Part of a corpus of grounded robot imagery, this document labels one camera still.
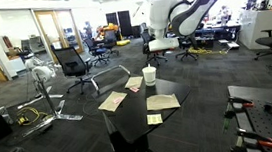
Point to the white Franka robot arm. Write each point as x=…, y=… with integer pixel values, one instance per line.
x=162, y=16

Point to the white paper cup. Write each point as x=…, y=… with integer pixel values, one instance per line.
x=149, y=78

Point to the brown paper napkin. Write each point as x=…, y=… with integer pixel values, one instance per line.
x=162, y=102
x=134, y=82

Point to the small pink tag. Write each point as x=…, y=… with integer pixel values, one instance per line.
x=134, y=90

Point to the yellow floor object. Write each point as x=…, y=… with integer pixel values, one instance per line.
x=123, y=42

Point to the brown napkin with pink label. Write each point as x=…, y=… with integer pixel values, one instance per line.
x=110, y=102

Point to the blue office chair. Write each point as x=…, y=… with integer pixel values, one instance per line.
x=98, y=50

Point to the yellow sticky note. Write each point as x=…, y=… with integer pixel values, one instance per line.
x=154, y=119

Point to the black tall cabinet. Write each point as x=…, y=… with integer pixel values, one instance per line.
x=125, y=23
x=111, y=19

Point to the orange machine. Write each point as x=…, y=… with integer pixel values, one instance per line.
x=108, y=28

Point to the black mesh office chair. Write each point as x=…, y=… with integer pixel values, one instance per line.
x=71, y=63

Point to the cluttered work desk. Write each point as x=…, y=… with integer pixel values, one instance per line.
x=218, y=29

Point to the white floor box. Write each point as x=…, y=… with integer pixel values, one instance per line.
x=229, y=44

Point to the white counter cabinet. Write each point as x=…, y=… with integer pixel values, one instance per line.
x=262, y=27

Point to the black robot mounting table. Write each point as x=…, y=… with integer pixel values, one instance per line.
x=267, y=120

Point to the silver metal tube frame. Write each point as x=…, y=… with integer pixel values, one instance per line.
x=105, y=72

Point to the black pedestal table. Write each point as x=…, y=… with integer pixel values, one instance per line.
x=134, y=123

